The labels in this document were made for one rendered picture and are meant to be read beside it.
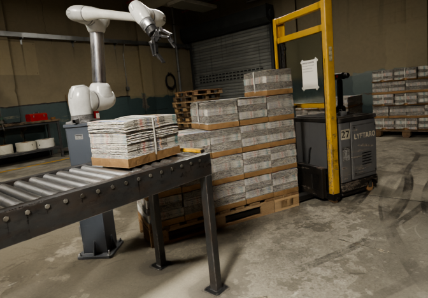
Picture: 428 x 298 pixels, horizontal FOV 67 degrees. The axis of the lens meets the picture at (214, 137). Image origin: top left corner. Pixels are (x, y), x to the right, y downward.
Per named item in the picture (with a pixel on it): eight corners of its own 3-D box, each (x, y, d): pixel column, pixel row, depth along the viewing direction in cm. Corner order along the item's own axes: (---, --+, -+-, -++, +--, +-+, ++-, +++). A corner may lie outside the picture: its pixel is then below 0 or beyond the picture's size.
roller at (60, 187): (39, 184, 161) (37, 175, 160) (84, 198, 130) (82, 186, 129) (28, 187, 157) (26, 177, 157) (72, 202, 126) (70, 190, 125)
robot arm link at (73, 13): (79, 2, 220) (95, 6, 232) (61, 2, 228) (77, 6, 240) (79, 22, 223) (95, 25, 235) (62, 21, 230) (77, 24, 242)
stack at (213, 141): (139, 232, 282) (127, 137, 271) (252, 202, 332) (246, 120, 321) (151, 249, 247) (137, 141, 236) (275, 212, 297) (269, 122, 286)
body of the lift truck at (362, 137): (294, 185, 374) (290, 116, 364) (329, 176, 398) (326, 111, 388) (342, 200, 312) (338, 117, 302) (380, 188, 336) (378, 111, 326)
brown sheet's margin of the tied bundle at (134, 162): (116, 158, 182) (115, 151, 182) (153, 161, 166) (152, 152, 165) (92, 165, 169) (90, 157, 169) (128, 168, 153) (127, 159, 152)
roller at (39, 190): (24, 188, 156) (23, 178, 156) (68, 203, 125) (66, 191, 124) (13, 191, 153) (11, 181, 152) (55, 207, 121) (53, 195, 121)
